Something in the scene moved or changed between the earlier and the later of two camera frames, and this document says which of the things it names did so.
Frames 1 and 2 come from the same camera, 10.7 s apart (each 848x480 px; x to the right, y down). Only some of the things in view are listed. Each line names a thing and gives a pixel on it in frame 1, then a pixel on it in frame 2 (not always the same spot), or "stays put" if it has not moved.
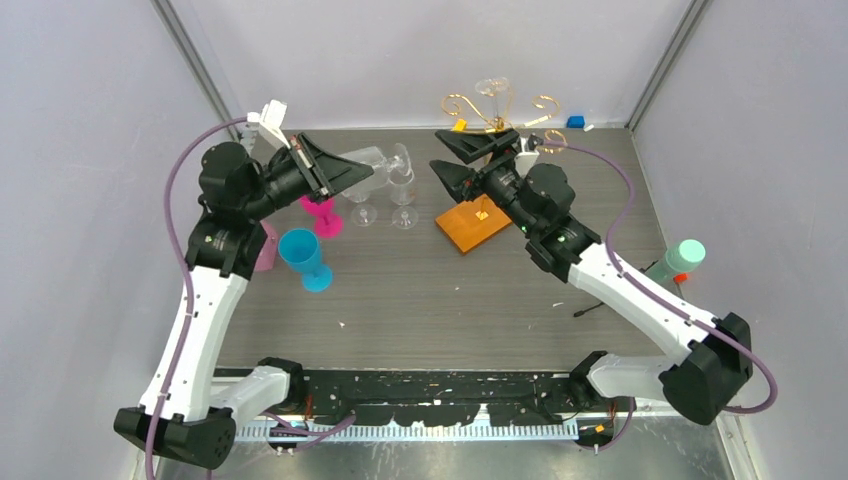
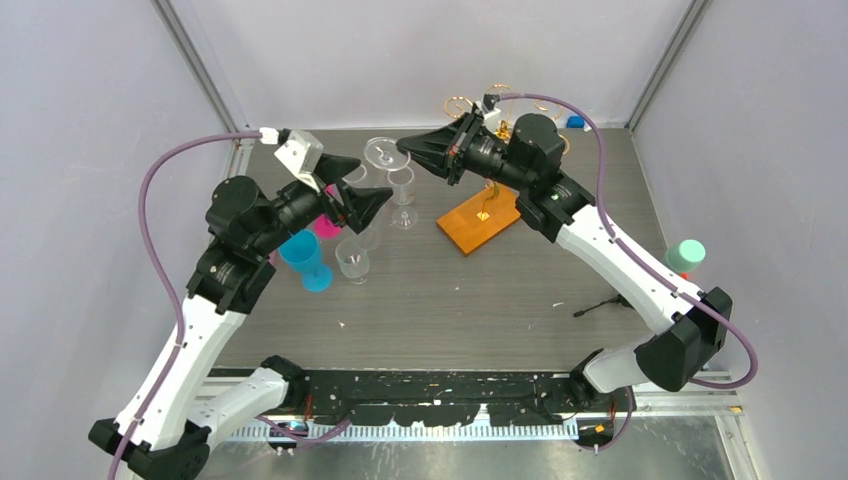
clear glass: x=374 y=158 -> x=353 y=259
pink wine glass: x=328 y=224 stays put
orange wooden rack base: x=472 y=221 stays put
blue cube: x=576 y=122 stays put
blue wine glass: x=299 y=250 stays put
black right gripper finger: x=471 y=145 -> x=442 y=143
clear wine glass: x=402 y=193 stays put
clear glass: x=498 y=93 -> x=383 y=154
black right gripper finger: x=463 y=183 -> x=432 y=160
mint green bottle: x=682 y=256 stays put
